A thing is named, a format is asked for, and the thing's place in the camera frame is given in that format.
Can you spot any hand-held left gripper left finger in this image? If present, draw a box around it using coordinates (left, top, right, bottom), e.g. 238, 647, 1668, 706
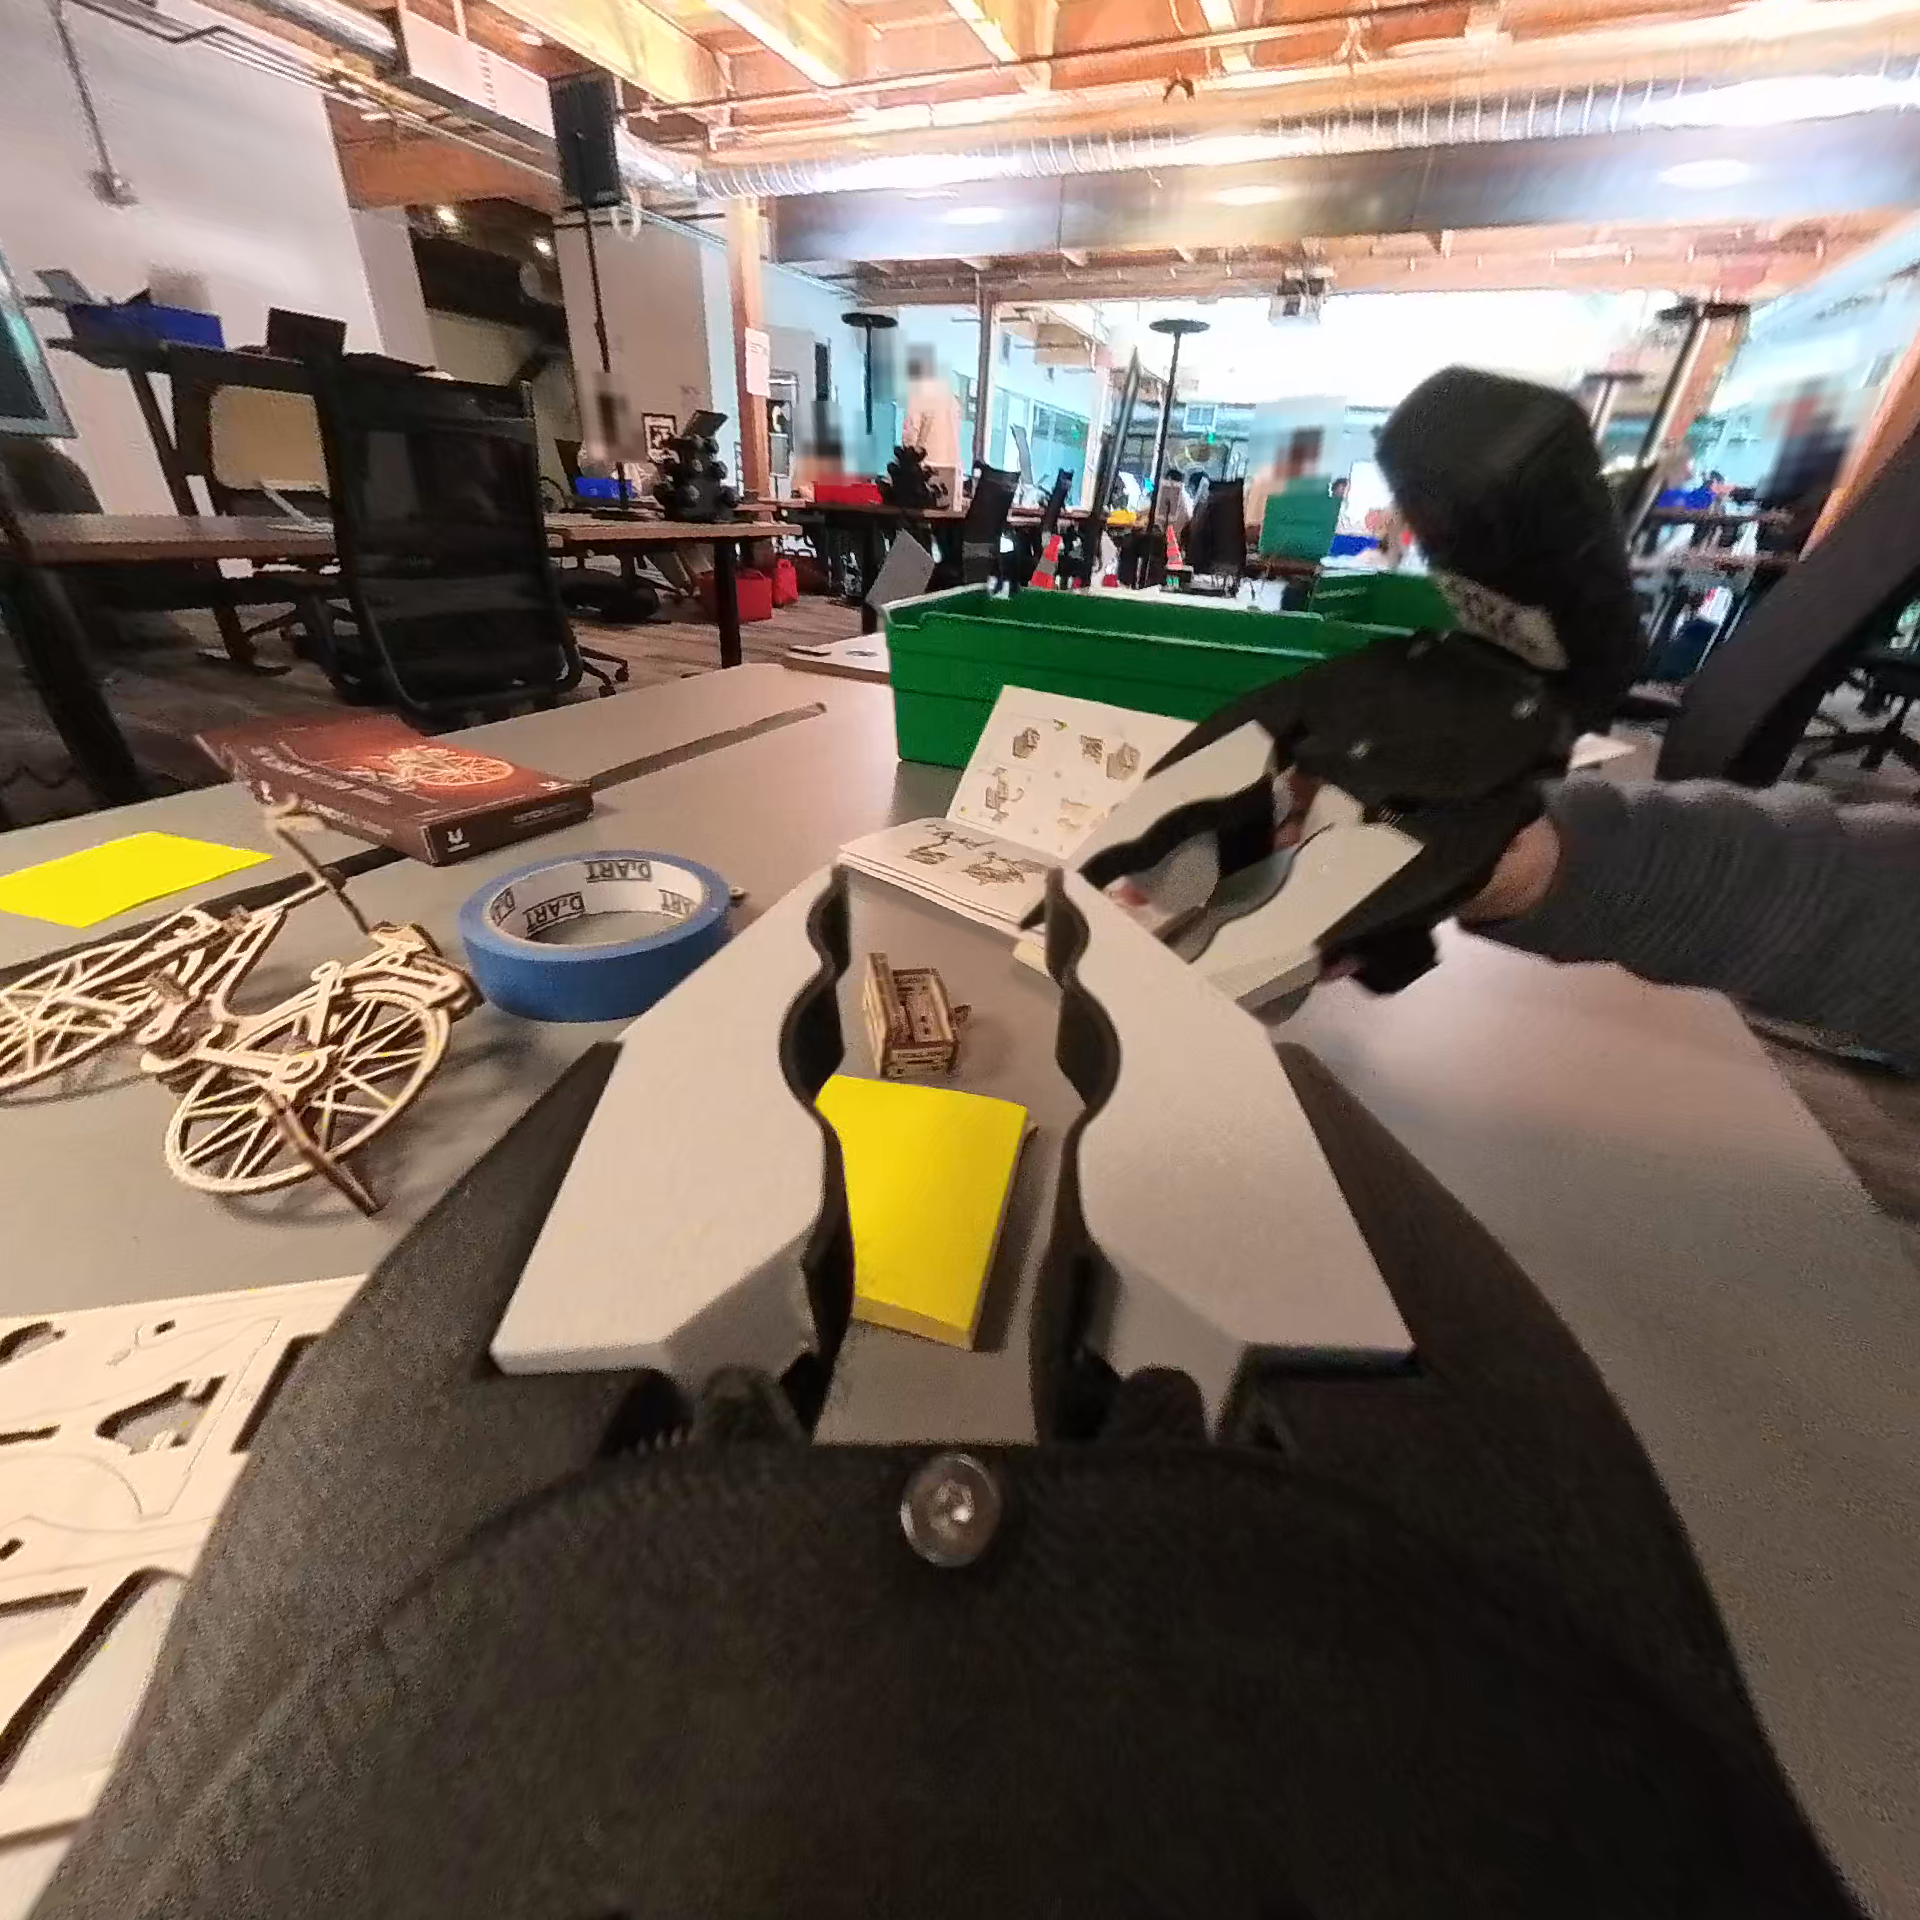
489, 865, 860, 1434

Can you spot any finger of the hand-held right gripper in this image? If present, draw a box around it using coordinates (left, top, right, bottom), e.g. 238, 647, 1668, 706
1197, 830, 1430, 1023
1077, 717, 1310, 905

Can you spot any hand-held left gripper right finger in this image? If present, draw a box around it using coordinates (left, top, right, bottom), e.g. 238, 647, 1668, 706
1040, 865, 1422, 1444

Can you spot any small wooden crate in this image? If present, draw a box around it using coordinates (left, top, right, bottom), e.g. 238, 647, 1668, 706
860, 950, 972, 1081

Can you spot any person's right forearm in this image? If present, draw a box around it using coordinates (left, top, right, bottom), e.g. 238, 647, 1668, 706
1463, 777, 1920, 1069

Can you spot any wooden bicycle model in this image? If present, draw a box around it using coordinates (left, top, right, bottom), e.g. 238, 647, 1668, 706
0, 803, 485, 1221

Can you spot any model kit box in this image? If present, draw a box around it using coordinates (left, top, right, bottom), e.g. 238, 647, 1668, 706
193, 710, 596, 868

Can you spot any person's right hand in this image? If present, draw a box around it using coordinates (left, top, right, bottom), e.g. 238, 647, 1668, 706
1470, 814, 1573, 923

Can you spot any instruction booklet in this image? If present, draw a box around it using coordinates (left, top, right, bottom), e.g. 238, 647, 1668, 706
836, 686, 1327, 1037

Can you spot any green plastic bin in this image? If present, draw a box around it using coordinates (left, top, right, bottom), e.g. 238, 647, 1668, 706
879, 574, 1464, 770

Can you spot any blue tape roll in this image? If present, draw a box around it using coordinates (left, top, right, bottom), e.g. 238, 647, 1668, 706
456, 849, 735, 1027

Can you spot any yellow sticky note pad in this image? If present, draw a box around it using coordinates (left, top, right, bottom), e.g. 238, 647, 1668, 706
814, 1073, 1037, 1354

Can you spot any brown wooden desk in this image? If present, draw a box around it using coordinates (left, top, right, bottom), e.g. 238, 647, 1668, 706
0, 510, 812, 669

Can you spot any yellow paper sheet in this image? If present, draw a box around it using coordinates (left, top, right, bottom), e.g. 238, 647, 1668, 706
0, 831, 277, 927

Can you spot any wooden cut-out sheet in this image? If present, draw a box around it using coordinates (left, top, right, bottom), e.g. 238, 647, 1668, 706
0, 1271, 373, 1849

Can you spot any black mesh office chair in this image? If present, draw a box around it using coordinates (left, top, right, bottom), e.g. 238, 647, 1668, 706
305, 351, 632, 706

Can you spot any black speaker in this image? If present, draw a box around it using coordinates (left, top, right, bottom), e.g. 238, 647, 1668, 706
548, 71, 627, 212

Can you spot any silver ventilation duct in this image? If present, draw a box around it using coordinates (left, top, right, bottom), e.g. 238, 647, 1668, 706
697, 89, 1920, 204

